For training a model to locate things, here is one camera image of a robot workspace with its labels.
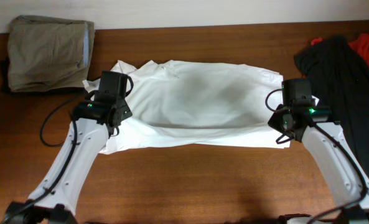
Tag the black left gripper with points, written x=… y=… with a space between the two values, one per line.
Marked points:
x=125 y=106

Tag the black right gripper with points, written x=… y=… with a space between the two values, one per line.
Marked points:
x=274 y=121

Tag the white t-shirt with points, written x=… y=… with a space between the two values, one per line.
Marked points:
x=178 y=103

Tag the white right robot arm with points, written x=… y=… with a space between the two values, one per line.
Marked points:
x=322 y=135

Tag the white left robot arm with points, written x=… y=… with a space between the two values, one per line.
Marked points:
x=55 y=199

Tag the black garment pile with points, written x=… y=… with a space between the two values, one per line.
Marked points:
x=339 y=77

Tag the folded olive green garment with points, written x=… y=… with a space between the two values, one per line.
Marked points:
x=48 y=53

